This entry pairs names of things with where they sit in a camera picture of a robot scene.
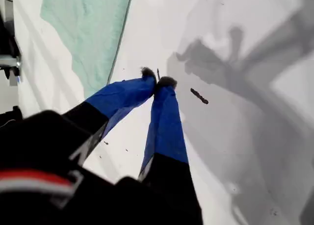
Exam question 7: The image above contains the pale green T-shirt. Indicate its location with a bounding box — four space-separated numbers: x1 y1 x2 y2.
40 0 134 97

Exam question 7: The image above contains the black object with thin wire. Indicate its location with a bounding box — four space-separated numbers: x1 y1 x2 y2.
0 106 24 129

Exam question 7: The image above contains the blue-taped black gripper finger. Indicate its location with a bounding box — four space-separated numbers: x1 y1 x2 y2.
137 76 204 225
61 66 157 167

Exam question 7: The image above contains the black device with metal clamp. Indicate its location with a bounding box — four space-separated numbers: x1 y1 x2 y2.
0 12 23 87

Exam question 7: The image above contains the red and white wire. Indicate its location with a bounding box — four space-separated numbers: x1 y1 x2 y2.
0 169 77 199

